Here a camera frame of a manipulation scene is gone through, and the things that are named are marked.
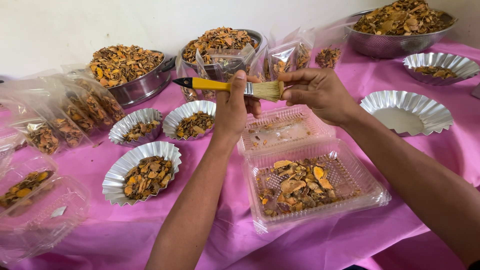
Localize person's left hand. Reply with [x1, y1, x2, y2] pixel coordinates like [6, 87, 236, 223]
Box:
[212, 70, 263, 142]

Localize person's right hand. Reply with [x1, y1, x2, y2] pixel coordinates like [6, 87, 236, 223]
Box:
[277, 68, 363, 128]

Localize yellow handled bristle brush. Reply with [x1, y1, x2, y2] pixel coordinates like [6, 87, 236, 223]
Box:
[172, 77, 285, 103]

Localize dried turmeric portion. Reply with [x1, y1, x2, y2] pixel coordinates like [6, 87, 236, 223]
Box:
[123, 155, 173, 201]
[175, 111, 215, 139]
[413, 65, 458, 80]
[122, 120, 161, 143]

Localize row of clear filled pouches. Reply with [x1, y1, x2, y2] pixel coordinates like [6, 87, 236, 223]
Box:
[0, 63, 127, 155]
[175, 23, 349, 103]

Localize heap of dried turmeric slices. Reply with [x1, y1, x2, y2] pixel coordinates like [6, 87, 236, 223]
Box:
[182, 26, 259, 64]
[353, 0, 455, 36]
[89, 44, 165, 89]

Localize open clear plastic clamshell container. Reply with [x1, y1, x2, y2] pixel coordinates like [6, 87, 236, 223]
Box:
[236, 104, 392, 235]

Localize perforated steel colander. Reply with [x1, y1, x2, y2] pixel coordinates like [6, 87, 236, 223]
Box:
[344, 8, 458, 59]

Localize empty fluted foil cup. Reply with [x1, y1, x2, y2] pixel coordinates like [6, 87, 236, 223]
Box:
[359, 90, 455, 137]

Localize dried turmeric slices in clamshell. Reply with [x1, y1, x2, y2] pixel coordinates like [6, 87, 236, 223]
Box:
[256, 155, 361, 218]

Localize pink tablecloth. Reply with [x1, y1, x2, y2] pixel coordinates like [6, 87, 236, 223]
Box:
[0, 37, 480, 270]

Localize closed clear clamshell container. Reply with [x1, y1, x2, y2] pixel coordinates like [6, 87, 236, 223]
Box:
[0, 175, 91, 264]

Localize clear clamshell container with turmeric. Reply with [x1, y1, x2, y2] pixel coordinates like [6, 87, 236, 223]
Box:
[0, 155, 59, 211]

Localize steel pot with black handle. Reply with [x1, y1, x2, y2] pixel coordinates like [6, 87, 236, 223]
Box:
[90, 50, 178, 110]

